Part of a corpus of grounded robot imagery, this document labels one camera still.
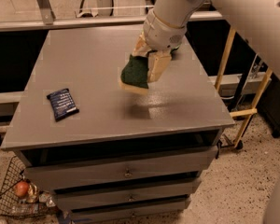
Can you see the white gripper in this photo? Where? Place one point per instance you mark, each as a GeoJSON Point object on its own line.
{"type": "Point", "coordinates": [162, 34]}

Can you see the grey drawer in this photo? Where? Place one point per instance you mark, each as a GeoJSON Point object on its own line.
{"type": "Point", "coordinates": [125, 210]}
{"type": "Point", "coordinates": [126, 191]}
{"type": "Point", "coordinates": [87, 173]}

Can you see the grey metal rail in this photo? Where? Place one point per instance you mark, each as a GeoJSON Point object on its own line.
{"type": "Point", "coordinates": [15, 26]}

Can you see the middle grey drawer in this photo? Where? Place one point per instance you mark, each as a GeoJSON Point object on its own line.
{"type": "Point", "coordinates": [126, 191]}

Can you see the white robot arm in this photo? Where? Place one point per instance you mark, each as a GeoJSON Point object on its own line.
{"type": "Point", "coordinates": [258, 21]}

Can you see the top grey drawer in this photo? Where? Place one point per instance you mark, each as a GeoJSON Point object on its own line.
{"type": "Point", "coordinates": [87, 173]}

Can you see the green chip bag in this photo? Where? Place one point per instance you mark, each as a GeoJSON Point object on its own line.
{"type": "Point", "coordinates": [174, 50]}

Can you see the grey drawer cabinet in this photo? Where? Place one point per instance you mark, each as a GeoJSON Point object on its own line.
{"type": "Point", "coordinates": [182, 110]}

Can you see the red apple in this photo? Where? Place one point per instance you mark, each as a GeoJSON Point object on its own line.
{"type": "Point", "coordinates": [21, 189]}

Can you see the green and yellow sponge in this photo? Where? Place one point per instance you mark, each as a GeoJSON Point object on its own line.
{"type": "Point", "coordinates": [133, 77]}

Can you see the blue rxbar blueberry wrapper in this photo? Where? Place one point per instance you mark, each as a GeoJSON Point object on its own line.
{"type": "Point", "coordinates": [62, 104]}

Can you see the bottom grey drawer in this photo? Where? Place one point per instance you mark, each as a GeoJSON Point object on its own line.
{"type": "Point", "coordinates": [125, 210]}

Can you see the black wire basket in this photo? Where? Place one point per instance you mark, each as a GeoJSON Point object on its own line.
{"type": "Point", "coordinates": [36, 203]}

